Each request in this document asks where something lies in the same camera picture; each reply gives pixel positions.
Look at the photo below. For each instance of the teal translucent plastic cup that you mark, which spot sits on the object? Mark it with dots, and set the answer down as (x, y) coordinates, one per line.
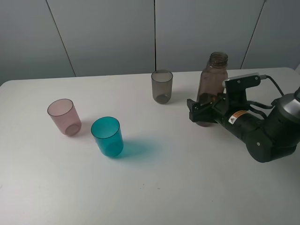
(107, 134)

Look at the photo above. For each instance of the grey translucent plastic cup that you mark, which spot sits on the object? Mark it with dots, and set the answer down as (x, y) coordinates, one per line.
(162, 81)

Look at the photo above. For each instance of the brown translucent water bottle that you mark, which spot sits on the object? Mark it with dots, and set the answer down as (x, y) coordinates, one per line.
(212, 77)

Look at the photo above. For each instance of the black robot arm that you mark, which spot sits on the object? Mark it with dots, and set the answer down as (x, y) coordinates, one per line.
(266, 137)

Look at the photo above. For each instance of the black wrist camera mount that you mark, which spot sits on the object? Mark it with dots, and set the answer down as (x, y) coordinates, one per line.
(236, 87)

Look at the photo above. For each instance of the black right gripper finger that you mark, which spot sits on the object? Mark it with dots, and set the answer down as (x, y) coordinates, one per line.
(202, 114)
(203, 106)

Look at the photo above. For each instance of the pink translucent plastic cup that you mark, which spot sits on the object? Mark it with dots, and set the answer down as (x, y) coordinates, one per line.
(65, 116)

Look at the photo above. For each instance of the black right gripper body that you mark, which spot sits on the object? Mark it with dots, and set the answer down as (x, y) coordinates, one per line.
(230, 110)

